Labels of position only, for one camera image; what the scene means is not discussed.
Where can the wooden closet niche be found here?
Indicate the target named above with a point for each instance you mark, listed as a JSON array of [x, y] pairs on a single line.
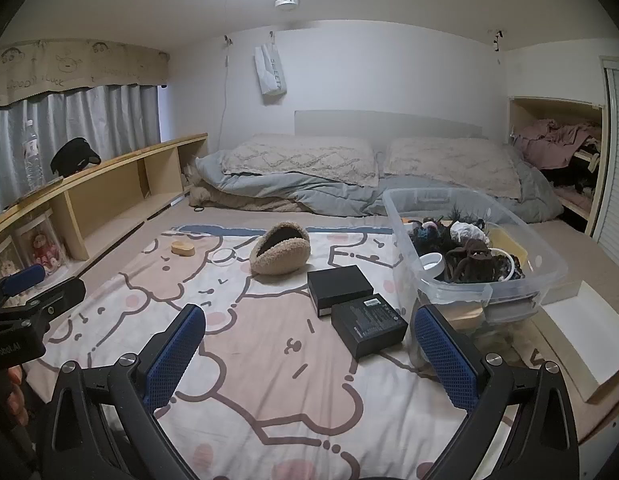
[[549, 107]]

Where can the white smoke detector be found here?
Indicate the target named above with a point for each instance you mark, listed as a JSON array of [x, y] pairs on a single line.
[[287, 2]]

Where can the white doll in frame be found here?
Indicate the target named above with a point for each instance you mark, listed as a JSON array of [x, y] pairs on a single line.
[[4, 262]]

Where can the brown hair claw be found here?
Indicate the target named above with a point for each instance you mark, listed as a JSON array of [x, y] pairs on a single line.
[[469, 260]]

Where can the beige printed curtain valance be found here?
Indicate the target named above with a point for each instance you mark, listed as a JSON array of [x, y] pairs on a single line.
[[79, 67]]

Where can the white louvre door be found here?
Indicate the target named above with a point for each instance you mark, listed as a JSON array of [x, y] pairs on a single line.
[[617, 160]]

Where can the pink clothes pile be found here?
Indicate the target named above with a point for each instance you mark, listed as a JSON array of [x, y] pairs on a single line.
[[554, 142]]

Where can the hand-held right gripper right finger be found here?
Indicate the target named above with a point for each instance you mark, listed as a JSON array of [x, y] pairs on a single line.
[[447, 360]]

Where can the dark blue scrunchie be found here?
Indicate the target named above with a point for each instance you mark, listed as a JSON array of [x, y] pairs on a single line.
[[429, 235]]

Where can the plain black box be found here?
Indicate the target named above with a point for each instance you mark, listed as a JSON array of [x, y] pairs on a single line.
[[339, 282]]

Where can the pink doll in frame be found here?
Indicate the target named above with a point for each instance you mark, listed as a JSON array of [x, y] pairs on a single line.
[[41, 250]]

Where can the white round container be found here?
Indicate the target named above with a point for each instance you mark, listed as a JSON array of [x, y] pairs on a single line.
[[432, 261]]

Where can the beige fuzzy hat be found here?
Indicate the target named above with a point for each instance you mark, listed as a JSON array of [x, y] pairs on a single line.
[[284, 261]]

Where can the person's left hand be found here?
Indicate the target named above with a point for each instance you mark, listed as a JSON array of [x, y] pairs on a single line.
[[16, 397]]

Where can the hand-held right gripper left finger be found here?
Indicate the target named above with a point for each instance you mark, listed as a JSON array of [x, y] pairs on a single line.
[[174, 355]]

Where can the white fluffy scrunchie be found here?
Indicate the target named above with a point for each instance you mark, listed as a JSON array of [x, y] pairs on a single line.
[[467, 232]]

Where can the grey curtain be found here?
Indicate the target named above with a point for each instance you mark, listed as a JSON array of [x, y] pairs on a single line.
[[114, 115]]

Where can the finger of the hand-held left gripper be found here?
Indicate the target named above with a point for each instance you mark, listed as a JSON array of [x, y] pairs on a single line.
[[59, 296], [24, 278]]

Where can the beige bed mattress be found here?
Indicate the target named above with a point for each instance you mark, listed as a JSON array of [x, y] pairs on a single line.
[[339, 221]]

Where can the beige textured pillow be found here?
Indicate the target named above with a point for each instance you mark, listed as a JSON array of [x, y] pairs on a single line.
[[299, 160], [449, 165]]

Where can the wooden bedside shelf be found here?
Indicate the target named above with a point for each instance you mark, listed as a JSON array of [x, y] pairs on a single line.
[[109, 195]]

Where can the clear water bottle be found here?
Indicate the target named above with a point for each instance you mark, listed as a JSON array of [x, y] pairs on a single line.
[[34, 165]]

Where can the black cap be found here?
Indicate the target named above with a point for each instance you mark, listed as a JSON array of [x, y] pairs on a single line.
[[74, 155]]

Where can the grey duvet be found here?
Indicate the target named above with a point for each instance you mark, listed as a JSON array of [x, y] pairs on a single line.
[[329, 192]]

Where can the yellow box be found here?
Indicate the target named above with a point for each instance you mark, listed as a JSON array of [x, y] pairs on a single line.
[[509, 245]]

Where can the clear plastic storage bin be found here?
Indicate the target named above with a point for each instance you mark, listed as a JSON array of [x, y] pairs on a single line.
[[539, 260]]

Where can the white hanging bag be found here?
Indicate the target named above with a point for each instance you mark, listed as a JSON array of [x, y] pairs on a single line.
[[272, 72]]

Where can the black box with barcode label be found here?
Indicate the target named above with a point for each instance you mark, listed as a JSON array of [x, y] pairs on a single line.
[[364, 330]]

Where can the beige plush toy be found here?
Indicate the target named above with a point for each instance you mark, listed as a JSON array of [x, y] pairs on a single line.
[[199, 191]]

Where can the small tan oval block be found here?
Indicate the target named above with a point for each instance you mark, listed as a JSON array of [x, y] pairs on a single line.
[[183, 249]]

